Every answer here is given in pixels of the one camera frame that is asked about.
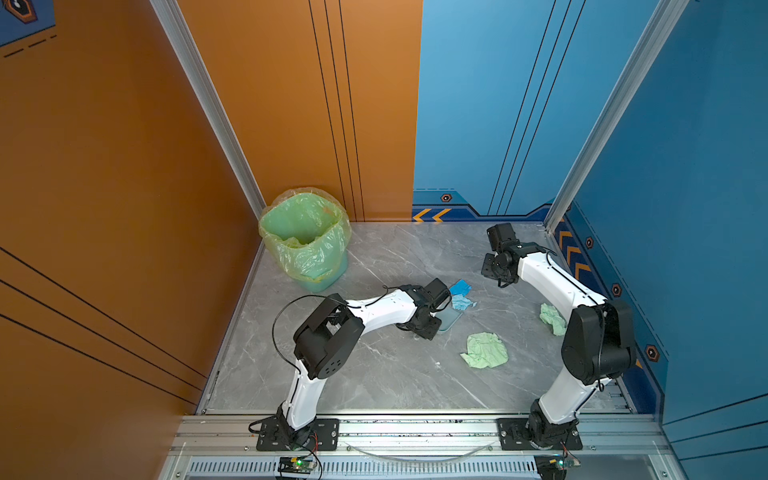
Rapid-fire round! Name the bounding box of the teal dustpan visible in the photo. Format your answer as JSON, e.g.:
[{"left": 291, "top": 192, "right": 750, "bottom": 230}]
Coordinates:
[{"left": 436, "top": 301, "right": 465, "bottom": 333}]

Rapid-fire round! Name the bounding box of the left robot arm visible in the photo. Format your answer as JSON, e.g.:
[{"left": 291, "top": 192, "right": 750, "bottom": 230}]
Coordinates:
[{"left": 276, "top": 279, "right": 451, "bottom": 446}]

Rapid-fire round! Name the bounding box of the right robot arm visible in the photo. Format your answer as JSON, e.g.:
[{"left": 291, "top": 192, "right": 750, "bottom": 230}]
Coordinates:
[{"left": 482, "top": 240, "right": 636, "bottom": 449}]

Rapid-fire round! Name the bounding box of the large green crumpled paper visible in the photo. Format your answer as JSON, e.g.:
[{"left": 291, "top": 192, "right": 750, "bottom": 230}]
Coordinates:
[{"left": 460, "top": 332, "right": 509, "bottom": 369}]

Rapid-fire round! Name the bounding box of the light blue paper scrap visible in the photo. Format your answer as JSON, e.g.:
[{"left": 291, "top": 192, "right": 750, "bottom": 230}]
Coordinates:
[{"left": 451, "top": 294, "right": 477, "bottom": 311}]

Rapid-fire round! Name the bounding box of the blue paper scrap far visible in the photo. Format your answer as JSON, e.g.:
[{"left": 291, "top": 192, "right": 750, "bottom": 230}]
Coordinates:
[{"left": 449, "top": 280, "right": 472, "bottom": 296}]

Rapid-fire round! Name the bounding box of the small green paper scrap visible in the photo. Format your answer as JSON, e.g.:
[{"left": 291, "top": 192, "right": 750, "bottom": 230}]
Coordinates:
[{"left": 539, "top": 304, "right": 567, "bottom": 337}]

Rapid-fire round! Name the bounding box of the green trash bin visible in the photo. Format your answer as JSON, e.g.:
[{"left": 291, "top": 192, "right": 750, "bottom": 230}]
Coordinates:
[{"left": 261, "top": 191, "right": 351, "bottom": 293}]

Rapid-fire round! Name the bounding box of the right circuit board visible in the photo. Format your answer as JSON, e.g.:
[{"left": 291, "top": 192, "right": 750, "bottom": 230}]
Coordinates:
[{"left": 534, "top": 456, "right": 581, "bottom": 480}]

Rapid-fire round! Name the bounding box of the circuit board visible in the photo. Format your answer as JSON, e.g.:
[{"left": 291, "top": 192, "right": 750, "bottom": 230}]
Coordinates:
[
  {"left": 534, "top": 456, "right": 581, "bottom": 480},
  {"left": 276, "top": 456, "right": 319, "bottom": 479}
]

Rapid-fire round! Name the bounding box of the left circuit board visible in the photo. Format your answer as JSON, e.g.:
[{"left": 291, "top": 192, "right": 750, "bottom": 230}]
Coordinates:
[{"left": 276, "top": 456, "right": 319, "bottom": 479}]

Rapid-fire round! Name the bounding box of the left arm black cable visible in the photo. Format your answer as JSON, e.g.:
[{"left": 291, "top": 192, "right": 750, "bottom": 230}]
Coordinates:
[{"left": 271, "top": 284, "right": 409, "bottom": 379}]

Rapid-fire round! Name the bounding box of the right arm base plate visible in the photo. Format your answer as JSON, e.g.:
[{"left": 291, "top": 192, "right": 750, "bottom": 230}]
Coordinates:
[{"left": 496, "top": 418, "right": 583, "bottom": 451}]

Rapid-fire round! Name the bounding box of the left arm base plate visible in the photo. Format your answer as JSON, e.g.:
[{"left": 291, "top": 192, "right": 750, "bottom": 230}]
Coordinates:
[{"left": 254, "top": 417, "right": 340, "bottom": 452}]

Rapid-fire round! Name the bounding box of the aluminium frame rail front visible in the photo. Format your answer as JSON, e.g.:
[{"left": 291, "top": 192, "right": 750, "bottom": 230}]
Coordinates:
[{"left": 159, "top": 411, "right": 686, "bottom": 479}]

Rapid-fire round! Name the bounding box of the right aluminium corner post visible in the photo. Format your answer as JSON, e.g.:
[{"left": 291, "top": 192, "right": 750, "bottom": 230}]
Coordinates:
[{"left": 543, "top": 0, "right": 689, "bottom": 234}]

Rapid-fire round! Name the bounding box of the aluminium corner post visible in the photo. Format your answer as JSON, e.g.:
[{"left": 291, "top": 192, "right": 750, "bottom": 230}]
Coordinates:
[
  {"left": 543, "top": 0, "right": 689, "bottom": 234},
  {"left": 150, "top": 0, "right": 266, "bottom": 219}
]

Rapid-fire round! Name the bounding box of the left aluminium corner post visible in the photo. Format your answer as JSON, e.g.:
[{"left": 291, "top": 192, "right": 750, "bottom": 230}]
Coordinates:
[{"left": 150, "top": 0, "right": 266, "bottom": 219}]

